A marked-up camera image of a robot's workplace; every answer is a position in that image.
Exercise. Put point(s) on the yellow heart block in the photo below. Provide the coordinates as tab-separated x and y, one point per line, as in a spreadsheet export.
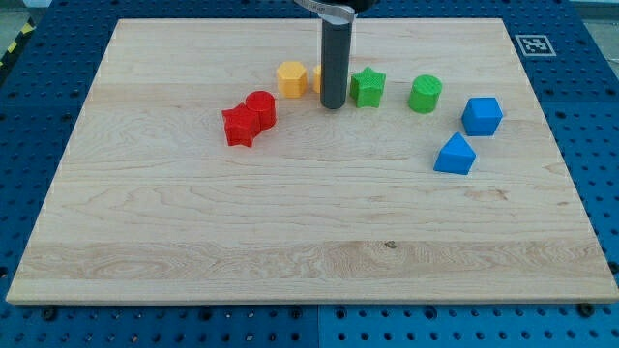
316	79

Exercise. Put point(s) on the green star block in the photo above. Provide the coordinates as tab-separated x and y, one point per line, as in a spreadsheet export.
367	87

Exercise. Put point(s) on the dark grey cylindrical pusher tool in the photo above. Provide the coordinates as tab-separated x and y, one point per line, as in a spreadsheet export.
335	51

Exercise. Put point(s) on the red star block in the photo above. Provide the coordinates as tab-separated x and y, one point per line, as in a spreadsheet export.
241	125

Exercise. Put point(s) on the blue triangular prism block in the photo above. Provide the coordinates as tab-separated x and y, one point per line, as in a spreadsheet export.
456	156

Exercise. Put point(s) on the green cylinder block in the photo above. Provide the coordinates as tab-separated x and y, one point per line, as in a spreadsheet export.
425	92

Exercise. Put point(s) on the light wooden board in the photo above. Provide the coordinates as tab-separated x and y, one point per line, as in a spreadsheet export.
151	206

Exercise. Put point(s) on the red cylinder block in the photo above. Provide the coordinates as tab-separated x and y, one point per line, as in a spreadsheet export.
264	104

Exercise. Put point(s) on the yellow hexagon block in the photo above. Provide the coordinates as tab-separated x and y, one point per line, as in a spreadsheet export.
292	79

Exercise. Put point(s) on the white fiducial marker tag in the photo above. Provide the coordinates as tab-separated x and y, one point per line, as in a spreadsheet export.
535	45

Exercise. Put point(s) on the blue cube block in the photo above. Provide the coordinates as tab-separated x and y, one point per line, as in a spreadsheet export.
481	116

